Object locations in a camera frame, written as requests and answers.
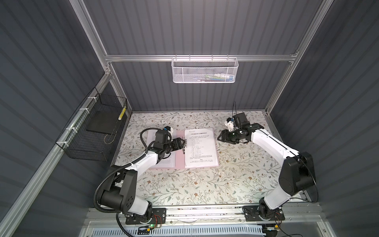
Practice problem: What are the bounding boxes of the pink folder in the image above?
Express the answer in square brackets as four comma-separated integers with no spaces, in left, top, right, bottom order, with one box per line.
[147,129,220,170]

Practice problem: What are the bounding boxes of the stack of printed papers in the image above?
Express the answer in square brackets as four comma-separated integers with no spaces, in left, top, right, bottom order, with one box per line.
[184,128,219,168]

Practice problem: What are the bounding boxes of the printed paper sheet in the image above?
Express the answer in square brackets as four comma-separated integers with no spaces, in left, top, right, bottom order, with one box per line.
[146,130,177,169]

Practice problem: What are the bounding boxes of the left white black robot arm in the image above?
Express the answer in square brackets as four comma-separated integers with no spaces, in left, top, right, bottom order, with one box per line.
[93,126,186,222]

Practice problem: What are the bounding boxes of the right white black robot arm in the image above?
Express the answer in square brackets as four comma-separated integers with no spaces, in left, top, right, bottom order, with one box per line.
[217,113,316,221]

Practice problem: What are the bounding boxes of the floral table mat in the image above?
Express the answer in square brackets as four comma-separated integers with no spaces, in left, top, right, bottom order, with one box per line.
[115,111,280,206]

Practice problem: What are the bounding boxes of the yellow marker pen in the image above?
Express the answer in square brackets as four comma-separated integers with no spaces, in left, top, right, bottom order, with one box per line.
[118,107,126,120]

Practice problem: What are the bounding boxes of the pens in white basket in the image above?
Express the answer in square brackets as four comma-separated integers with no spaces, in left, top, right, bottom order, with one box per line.
[198,74,235,83]

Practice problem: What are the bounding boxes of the black foam pad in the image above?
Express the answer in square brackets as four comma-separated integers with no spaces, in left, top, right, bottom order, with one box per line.
[86,111,120,135]

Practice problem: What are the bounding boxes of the black wire wall basket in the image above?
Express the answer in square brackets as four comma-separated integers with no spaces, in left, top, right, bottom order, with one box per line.
[56,89,128,162]

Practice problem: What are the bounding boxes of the white mesh wall basket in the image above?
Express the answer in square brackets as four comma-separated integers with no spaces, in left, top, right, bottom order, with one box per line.
[171,57,239,84]

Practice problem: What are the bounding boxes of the white vented cable duct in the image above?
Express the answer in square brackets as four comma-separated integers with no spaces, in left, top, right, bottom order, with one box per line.
[90,225,265,237]

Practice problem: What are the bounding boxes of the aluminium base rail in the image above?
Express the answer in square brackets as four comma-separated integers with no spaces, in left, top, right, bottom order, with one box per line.
[83,202,326,227]

